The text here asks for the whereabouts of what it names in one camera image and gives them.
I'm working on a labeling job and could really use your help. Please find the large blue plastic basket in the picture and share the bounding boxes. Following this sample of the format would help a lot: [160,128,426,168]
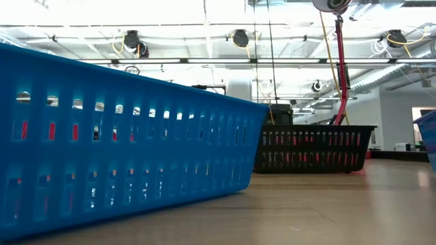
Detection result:
[0,42,270,242]

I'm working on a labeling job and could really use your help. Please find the black plastic slotted basket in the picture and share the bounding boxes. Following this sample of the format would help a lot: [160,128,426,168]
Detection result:
[253,124,377,174]

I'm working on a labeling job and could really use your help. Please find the blue plastic slotted basket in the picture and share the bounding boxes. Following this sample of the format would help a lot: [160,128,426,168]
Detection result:
[413,109,436,173]

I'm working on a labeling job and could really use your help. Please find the white round column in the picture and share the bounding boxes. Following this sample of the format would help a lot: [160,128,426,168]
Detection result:
[226,77,253,102]

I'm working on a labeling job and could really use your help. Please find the long ceiling light bar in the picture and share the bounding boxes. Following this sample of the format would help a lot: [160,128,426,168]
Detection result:
[78,57,436,65]

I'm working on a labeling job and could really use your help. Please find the black cabinet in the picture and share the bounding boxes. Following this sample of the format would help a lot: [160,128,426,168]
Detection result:
[264,103,294,126]

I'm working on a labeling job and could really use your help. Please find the red lamp with round base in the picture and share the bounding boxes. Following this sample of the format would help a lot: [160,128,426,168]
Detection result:
[312,0,371,160]

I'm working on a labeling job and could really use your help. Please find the long black low bench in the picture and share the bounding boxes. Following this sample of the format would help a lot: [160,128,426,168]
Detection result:
[369,149,430,163]

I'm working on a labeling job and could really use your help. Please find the black metal rail frame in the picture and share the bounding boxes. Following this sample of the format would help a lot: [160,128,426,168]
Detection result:
[190,84,228,96]

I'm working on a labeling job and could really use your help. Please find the black ceiling cord reel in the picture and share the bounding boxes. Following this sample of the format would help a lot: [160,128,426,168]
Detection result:
[123,29,150,59]
[232,29,250,48]
[387,29,408,48]

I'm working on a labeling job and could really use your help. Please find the thin black hanging cable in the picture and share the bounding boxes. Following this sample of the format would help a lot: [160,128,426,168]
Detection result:
[266,0,279,105]
[252,0,259,95]

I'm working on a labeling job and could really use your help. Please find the yellow hanging cable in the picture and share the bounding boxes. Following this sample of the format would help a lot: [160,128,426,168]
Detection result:
[319,12,351,125]

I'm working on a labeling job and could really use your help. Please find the silver ceiling air duct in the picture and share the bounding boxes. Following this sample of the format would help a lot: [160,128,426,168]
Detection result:
[350,44,436,95]

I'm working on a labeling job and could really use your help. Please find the white coiled hose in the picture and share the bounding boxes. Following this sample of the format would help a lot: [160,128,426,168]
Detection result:
[370,39,389,59]

